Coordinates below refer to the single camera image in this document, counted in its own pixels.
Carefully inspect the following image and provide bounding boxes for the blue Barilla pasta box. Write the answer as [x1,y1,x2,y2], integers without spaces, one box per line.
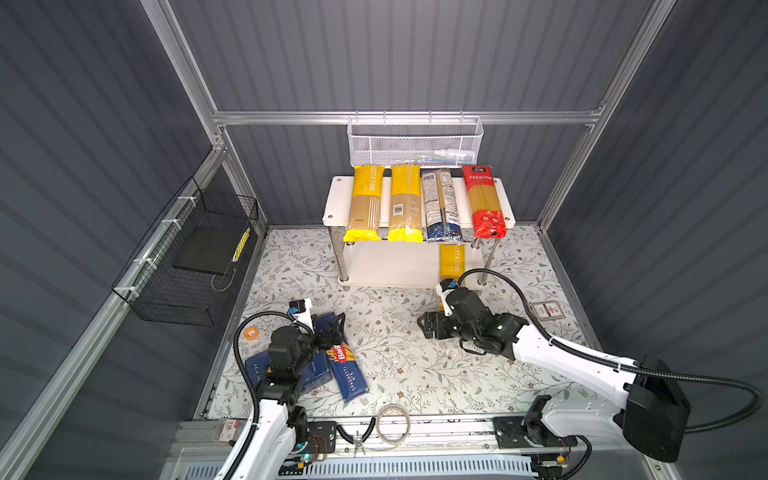
[244,351,333,396]

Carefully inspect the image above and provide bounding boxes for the blue Barilla spaghetti box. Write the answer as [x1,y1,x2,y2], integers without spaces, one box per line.
[322,332,368,403]

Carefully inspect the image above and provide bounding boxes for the yellow Pastatime bag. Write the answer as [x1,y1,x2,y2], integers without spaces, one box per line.
[388,165,424,243]
[439,243,465,286]
[343,165,385,243]

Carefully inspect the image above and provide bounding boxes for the clear blue spaghetti bag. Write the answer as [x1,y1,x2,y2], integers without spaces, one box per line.
[421,169,463,244]

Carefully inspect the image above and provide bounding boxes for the red spaghetti bag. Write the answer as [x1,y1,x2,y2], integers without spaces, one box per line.
[462,165,507,239]

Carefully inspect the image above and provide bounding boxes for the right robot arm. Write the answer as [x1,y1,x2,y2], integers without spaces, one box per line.
[417,278,765,463]

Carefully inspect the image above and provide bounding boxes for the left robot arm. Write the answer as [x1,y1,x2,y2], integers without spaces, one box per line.
[216,298,331,479]

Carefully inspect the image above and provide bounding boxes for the white two-tier shelf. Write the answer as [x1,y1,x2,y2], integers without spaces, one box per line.
[322,176,516,291]

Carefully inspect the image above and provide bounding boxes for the floral table mat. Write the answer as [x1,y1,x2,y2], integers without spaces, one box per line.
[205,225,600,420]

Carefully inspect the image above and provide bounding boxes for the orange tape roll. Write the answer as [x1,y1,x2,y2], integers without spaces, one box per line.
[242,327,260,342]

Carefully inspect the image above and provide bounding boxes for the small framed card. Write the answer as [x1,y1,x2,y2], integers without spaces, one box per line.
[530,301,566,321]

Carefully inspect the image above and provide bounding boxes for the black pliers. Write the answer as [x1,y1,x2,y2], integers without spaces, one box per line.
[336,417,377,456]

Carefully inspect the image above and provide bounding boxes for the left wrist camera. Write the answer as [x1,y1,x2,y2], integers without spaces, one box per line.
[288,298,314,333]

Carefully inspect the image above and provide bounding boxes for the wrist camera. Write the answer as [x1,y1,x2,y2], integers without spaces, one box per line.
[288,298,314,333]
[436,278,458,316]

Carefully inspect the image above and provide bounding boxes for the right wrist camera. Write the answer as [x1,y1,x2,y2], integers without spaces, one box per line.
[436,278,458,316]

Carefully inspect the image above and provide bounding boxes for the coiled white cable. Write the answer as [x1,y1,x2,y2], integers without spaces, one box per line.
[375,404,412,446]

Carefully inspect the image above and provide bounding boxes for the black wire side basket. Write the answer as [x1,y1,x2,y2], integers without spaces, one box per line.
[113,181,259,327]

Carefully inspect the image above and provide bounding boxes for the white wire wall basket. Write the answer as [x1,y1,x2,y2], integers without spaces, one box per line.
[347,114,484,168]

